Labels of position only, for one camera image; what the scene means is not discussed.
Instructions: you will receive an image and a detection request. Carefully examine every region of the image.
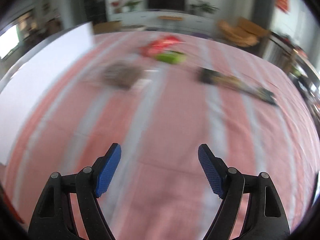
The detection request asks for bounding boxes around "long black gummy candy packet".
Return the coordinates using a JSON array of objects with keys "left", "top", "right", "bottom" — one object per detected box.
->
[{"left": 199, "top": 67, "right": 277, "bottom": 106}]

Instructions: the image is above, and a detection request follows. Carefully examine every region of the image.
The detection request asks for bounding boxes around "red grey striped tablecloth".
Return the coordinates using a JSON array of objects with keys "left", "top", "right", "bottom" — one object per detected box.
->
[{"left": 3, "top": 32, "right": 319, "bottom": 239}]

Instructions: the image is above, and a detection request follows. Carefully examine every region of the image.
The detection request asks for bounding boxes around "white storage box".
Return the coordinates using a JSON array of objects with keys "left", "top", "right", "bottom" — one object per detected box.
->
[{"left": 1, "top": 22, "right": 94, "bottom": 165}]

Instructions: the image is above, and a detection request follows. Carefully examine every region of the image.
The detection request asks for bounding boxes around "green snack packet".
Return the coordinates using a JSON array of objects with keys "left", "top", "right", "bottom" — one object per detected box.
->
[{"left": 155, "top": 50, "right": 186, "bottom": 64}]

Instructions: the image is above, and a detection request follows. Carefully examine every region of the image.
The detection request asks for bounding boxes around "orange lounge chair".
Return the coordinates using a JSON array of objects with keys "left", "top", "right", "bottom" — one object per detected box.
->
[{"left": 217, "top": 17, "right": 269, "bottom": 48}]

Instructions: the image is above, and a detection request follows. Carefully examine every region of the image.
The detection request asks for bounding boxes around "red snack packet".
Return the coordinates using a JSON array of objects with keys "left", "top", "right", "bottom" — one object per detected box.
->
[{"left": 139, "top": 35, "right": 184, "bottom": 57}]

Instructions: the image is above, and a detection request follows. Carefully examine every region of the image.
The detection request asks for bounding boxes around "cardboard box on floor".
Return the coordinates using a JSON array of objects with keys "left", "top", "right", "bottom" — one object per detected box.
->
[{"left": 93, "top": 21, "right": 122, "bottom": 35}]

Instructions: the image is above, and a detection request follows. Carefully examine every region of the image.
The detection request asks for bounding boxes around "red flower arrangement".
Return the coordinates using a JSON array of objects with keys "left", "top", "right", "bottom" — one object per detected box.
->
[{"left": 110, "top": 0, "right": 123, "bottom": 14}]

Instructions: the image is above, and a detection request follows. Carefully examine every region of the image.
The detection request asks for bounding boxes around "small wooden side table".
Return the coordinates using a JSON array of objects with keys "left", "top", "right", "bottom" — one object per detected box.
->
[{"left": 157, "top": 15, "right": 184, "bottom": 31}]

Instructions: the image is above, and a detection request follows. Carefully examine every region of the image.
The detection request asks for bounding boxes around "green potted plant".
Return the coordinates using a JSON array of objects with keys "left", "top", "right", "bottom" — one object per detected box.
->
[{"left": 190, "top": 0, "right": 220, "bottom": 15}]

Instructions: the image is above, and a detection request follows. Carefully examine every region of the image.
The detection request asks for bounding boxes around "white tv cabinet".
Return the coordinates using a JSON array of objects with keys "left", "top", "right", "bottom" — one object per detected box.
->
[{"left": 109, "top": 11, "right": 215, "bottom": 34}]

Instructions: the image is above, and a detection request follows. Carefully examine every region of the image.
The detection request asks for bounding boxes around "green plant white vase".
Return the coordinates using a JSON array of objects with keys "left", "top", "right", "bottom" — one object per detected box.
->
[{"left": 123, "top": 0, "right": 141, "bottom": 12}]

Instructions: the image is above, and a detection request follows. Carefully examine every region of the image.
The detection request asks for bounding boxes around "black flat television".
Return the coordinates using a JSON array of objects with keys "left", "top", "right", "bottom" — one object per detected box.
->
[{"left": 146, "top": 0, "right": 187, "bottom": 11}]

